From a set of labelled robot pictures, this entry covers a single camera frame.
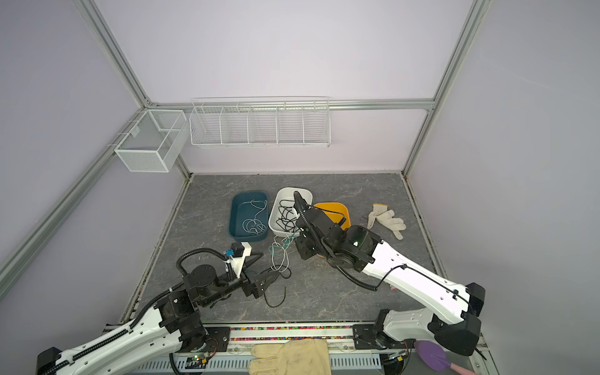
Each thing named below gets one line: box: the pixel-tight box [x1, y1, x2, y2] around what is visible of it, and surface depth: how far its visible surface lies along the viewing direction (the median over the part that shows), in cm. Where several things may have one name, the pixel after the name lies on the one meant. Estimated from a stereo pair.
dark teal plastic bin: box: [228, 190, 269, 242], surface depth 104 cm
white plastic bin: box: [267, 186, 314, 238], surface depth 104 cm
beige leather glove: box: [248, 338, 333, 375], surface depth 72 cm
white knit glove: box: [367, 203, 407, 240], surface depth 104 cm
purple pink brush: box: [414, 340, 477, 375], surface depth 72 cm
